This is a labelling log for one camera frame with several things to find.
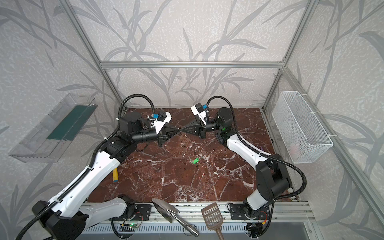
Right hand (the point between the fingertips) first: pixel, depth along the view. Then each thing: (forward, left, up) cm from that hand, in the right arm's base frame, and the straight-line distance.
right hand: (183, 127), depth 66 cm
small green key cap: (-1, -4, -34) cm, 34 cm away
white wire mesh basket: (-7, -50, 0) cm, 51 cm away
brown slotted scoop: (-31, -13, -32) cm, 46 cm away
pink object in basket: (-4, -54, -14) cm, 56 cm away
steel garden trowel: (-28, +8, -32) cm, 44 cm away
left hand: (-1, +1, +2) cm, 2 cm away
